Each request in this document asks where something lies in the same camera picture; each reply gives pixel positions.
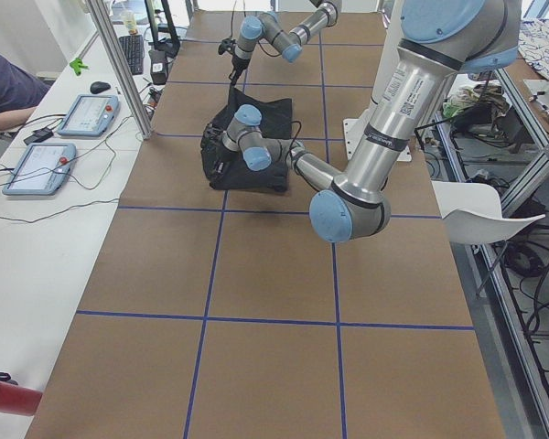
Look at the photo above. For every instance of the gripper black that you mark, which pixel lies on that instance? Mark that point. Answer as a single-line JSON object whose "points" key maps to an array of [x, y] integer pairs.
{"points": [[236, 64], [218, 153]]}

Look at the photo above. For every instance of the black printed t-shirt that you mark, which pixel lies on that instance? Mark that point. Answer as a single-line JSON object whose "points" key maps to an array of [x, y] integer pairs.
{"points": [[256, 136]]}

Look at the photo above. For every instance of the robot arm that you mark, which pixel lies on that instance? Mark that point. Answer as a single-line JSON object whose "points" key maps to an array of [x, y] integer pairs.
{"points": [[433, 40], [266, 26]]}

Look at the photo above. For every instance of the black keyboard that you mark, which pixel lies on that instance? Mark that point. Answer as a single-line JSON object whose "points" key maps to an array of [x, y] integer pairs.
{"points": [[132, 47]]}

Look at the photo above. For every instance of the black computer mouse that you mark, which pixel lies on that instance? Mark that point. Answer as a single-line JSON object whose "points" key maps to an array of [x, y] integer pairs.
{"points": [[98, 87]]}

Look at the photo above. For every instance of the upper teach pendant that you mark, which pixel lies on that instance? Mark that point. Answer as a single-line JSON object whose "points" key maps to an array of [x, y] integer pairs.
{"points": [[89, 116]]}

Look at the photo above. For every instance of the teach pendant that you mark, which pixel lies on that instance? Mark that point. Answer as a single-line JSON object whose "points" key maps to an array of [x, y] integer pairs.
{"points": [[41, 170], [89, 116]]}

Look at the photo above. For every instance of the brown paper table cover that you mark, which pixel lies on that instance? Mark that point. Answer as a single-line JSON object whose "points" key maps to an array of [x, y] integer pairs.
{"points": [[215, 314]]}

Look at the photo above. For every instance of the lower teach pendant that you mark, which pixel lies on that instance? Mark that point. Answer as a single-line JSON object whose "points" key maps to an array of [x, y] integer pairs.
{"points": [[41, 170]]}

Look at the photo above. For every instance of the black power adapter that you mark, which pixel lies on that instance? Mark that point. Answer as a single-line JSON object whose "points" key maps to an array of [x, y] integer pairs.
{"points": [[39, 136]]}

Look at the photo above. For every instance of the person in blue shirt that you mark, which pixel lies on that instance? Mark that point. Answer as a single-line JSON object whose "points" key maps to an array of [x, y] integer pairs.
{"points": [[20, 94]]}

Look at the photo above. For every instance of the white plastic chair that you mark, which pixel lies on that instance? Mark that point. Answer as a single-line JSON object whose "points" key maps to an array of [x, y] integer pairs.
{"points": [[473, 215]]}

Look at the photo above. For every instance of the red bottle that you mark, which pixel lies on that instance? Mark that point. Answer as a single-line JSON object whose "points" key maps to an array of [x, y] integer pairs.
{"points": [[18, 400]]}

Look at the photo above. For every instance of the aluminium frame post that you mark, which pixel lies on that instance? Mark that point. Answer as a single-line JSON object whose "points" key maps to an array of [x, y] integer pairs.
{"points": [[104, 26]]}

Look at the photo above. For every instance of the white pedestal base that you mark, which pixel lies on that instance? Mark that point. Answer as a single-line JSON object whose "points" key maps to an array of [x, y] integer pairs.
{"points": [[358, 129]]}

